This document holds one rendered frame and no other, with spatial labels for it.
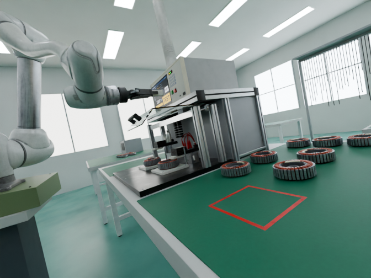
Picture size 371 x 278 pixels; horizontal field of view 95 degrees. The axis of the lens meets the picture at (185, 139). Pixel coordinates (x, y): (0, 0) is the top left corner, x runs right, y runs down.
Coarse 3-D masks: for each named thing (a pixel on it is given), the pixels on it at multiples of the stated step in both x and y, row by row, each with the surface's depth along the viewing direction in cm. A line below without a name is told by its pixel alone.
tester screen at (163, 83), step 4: (164, 80) 102; (156, 84) 112; (160, 84) 108; (164, 84) 103; (152, 88) 119; (156, 88) 113; (160, 88) 109; (168, 88) 100; (168, 92) 100; (160, 96) 111; (156, 100) 117; (160, 100) 112; (156, 104) 118
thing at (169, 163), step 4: (164, 160) 92; (168, 160) 92; (172, 160) 91; (176, 160) 86; (160, 164) 84; (164, 164) 83; (168, 164) 83; (172, 164) 84; (176, 164) 85; (160, 168) 85; (164, 168) 83; (168, 168) 83
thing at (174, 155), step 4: (172, 148) 93; (176, 148) 88; (180, 148) 89; (192, 148) 94; (196, 148) 94; (172, 152) 92; (176, 152) 88; (180, 152) 89; (188, 152) 91; (192, 152) 94; (172, 156) 92; (176, 156) 88; (180, 156) 89
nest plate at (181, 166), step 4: (180, 164) 90; (184, 164) 88; (188, 164) 86; (156, 168) 93; (172, 168) 84; (176, 168) 82; (180, 168) 84; (152, 172) 89; (156, 172) 84; (160, 172) 81; (164, 172) 79; (168, 172) 80
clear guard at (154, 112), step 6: (156, 108) 68; (162, 108) 70; (168, 108) 73; (174, 108) 76; (180, 108) 80; (186, 108) 84; (144, 114) 73; (150, 114) 80; (156, 114) 84; (162, 114) 89; (168, 114) 94; (144, 120) 65; (132, 126) 78; (138, 126) 69
